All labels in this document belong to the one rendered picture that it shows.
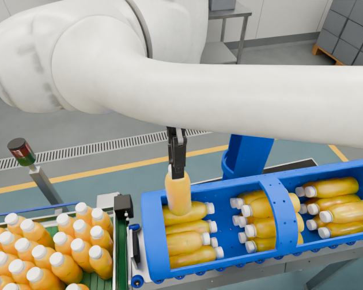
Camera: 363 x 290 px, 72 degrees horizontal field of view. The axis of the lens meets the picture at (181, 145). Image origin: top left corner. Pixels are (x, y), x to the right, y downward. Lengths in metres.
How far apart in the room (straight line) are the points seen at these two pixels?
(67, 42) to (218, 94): 0.15
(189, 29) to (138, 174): 2.15
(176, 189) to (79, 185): 1.93
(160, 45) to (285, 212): 0.66
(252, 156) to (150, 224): 0.90
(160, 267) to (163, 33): 0.65
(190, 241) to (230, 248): 0.23
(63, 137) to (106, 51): 2.80
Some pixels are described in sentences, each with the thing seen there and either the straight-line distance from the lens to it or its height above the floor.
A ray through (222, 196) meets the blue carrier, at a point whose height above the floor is 1.05.
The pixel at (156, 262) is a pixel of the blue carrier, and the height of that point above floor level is 1.17.
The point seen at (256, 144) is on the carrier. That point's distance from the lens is 1.45.
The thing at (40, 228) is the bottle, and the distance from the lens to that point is 1.10.
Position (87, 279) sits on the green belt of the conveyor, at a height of 0.90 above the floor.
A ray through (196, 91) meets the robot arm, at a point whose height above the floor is 1.81.
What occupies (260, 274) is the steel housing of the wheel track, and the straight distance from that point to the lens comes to 1.15.
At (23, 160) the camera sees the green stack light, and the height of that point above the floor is 1.19.
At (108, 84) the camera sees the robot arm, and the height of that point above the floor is 1.80.
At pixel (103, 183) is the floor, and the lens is 2.46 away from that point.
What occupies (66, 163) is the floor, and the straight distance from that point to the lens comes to 2.75.
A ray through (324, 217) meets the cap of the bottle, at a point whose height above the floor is 1.11.
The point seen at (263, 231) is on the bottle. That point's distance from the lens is 0.92.
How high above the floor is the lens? 1.92
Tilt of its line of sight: 46 degrees down
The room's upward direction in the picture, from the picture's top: straight up
